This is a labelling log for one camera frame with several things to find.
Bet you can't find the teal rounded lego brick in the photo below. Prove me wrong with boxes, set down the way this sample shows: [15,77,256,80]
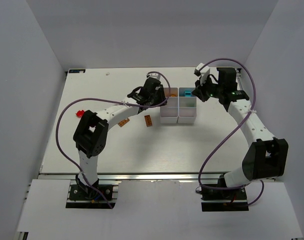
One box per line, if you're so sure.
[184,90,192,97]

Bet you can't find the small red lego piece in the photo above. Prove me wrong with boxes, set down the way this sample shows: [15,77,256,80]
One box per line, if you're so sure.
[76,110,85,118]

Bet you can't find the lime green small lego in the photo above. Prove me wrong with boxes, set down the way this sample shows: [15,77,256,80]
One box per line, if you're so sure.
[184,101,196,108]

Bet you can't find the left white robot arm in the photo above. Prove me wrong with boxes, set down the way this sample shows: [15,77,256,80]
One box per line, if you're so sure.
[73,73,165,194]

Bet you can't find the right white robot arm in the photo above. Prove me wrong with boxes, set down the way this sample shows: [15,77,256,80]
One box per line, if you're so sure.
[192,63,289,191]

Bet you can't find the white right divided container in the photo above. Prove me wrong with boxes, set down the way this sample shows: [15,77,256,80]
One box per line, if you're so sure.
[178,87,197,125]

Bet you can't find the brown lego plate upside down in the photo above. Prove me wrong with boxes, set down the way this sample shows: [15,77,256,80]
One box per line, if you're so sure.
[144,115,153,127]

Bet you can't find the brown 2x4 lego plate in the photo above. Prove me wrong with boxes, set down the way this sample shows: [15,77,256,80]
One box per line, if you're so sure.
[118,118,130,127]

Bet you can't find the blue table label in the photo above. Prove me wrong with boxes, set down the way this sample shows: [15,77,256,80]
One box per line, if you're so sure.
[68,69,86,74]

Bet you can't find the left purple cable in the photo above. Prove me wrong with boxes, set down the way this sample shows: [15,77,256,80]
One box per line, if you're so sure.
[55,71,171,210]

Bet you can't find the purple cable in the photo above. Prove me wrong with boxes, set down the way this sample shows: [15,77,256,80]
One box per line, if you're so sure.
[55,71,171,210]
[198,58,265,207]

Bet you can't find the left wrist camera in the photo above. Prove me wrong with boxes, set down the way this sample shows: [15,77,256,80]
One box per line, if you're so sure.
[146,72,161,80]

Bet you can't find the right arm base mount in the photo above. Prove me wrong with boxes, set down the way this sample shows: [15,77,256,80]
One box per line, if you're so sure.
[195,186,249,212]

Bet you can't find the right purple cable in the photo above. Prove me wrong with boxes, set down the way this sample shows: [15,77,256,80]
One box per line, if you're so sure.
[198,58,265,207]

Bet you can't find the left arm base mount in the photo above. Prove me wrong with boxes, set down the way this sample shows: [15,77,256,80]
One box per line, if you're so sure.
[65,183,118,210]

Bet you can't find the aluminium table rail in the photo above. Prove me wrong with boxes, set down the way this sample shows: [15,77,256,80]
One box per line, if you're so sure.
[36,172,276,182]

